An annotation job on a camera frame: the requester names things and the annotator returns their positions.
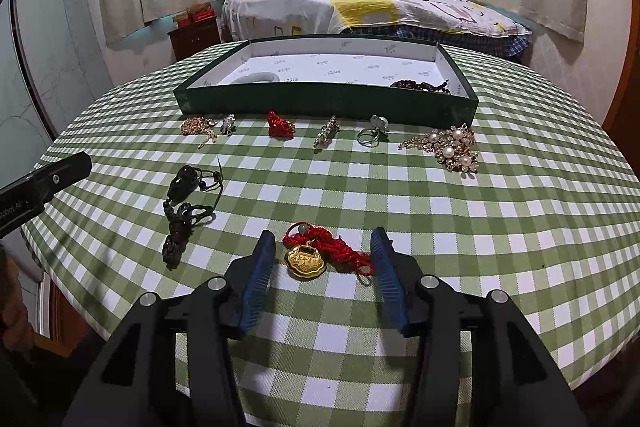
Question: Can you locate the green checked tablecloth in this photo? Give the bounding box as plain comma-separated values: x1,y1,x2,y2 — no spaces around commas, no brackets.
22,34,640,400

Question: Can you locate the white jade bangle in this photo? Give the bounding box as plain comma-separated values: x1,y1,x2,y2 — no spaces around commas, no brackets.
234,71,280,86

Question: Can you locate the gold chain brooch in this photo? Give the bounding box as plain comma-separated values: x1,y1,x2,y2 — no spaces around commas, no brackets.
180,117,219,149

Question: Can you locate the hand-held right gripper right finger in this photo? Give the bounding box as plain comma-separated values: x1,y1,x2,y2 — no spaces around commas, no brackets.
370,227,588,427

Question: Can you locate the dark green shallow box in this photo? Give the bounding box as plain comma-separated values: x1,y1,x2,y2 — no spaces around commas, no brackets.
172,34,480,128

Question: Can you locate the red knot charm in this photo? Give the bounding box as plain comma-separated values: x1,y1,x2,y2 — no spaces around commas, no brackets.
265,110,296,139

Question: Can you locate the gold lock red cord pendant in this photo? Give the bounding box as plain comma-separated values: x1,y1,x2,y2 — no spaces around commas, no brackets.
281,221,374,286

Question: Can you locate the gold pearl brooch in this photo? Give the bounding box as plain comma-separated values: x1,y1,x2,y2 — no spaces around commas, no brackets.
398,123,481,174

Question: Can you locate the red box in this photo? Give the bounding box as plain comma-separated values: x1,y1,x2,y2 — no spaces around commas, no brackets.
188,3,217,22

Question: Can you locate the person's left hand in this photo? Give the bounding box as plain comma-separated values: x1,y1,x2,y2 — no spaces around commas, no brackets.
0,249,28,350

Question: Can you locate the blue plaid bed sheet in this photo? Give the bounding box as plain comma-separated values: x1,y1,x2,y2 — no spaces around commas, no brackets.
345,24,531,60

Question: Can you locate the white patterned bedspread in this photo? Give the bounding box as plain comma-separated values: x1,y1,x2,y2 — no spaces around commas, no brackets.
221,0,533,45

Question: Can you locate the long silver rhinestone brooch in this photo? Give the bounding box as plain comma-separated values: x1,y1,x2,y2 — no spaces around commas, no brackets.
313,115,341,150

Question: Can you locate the silver pearl ring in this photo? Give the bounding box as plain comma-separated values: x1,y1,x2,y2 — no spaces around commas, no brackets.
356,114,391,147

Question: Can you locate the reddish wooden furniture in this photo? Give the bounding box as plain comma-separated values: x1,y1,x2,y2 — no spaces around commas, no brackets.
30,274,106,358

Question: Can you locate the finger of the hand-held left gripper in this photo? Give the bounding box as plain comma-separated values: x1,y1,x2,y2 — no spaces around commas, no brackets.
0,151,94,206

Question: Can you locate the black oval cord pendant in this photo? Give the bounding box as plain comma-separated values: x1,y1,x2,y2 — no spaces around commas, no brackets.
167,155,226,204

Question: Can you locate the wooden door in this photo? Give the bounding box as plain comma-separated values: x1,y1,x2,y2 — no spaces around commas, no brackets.
602,0,640,148

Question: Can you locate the dark red bead bracelet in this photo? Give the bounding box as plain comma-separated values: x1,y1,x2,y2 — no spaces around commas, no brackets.
389,78,451,96

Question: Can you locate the dark wooden nightstand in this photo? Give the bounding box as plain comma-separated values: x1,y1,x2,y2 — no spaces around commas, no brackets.
167,14,223,62

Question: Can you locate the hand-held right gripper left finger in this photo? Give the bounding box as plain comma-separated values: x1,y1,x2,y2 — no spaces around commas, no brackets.
62,229,278,427

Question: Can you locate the dark carved cord pendant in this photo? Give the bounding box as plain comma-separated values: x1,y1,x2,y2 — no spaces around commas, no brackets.
161,202,215,270

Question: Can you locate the frosted glass wardrobe door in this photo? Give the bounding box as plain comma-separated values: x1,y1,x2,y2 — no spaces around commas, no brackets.
10,0,116,138

